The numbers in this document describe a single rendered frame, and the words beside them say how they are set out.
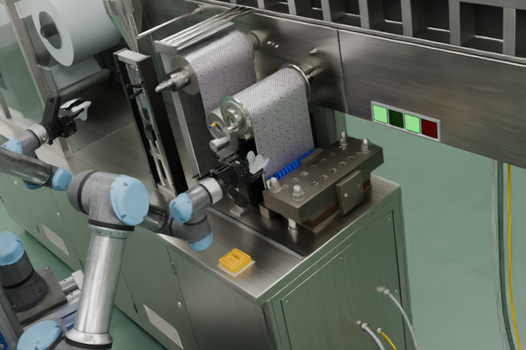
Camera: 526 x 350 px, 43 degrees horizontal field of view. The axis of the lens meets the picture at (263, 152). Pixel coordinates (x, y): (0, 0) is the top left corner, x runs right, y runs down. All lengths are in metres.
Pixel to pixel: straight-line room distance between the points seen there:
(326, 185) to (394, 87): 0.36
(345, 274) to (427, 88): 0.66
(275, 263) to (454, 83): 0.73
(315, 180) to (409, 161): 1.99
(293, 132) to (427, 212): 1.59
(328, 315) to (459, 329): 0.93
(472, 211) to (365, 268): 1.45
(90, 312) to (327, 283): 0.78
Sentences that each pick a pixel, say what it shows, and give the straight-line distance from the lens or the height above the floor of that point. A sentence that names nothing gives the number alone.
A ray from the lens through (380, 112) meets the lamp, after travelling 2.09.
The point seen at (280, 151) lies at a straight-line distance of 2.15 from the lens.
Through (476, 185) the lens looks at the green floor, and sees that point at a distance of 3.82.
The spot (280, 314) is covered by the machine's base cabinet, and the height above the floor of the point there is 0.78.
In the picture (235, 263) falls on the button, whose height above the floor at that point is 0.92.
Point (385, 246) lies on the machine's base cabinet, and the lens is 2.32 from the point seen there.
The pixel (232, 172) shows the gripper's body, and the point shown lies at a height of 1.14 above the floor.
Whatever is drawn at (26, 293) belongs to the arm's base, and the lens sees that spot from 2.29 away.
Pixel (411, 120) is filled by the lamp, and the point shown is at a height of 1.20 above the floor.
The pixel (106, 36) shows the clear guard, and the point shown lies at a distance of 2.89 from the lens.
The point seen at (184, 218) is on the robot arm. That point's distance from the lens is 1.93.
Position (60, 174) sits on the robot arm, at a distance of 2.27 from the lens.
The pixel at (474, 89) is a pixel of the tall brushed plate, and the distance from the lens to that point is 1.85.
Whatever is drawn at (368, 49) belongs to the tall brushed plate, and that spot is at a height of 1.39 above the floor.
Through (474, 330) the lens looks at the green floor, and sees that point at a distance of 3.01.
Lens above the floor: 2.18
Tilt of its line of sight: 30 degrees down
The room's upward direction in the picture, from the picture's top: 12 degrees counter-clockwise
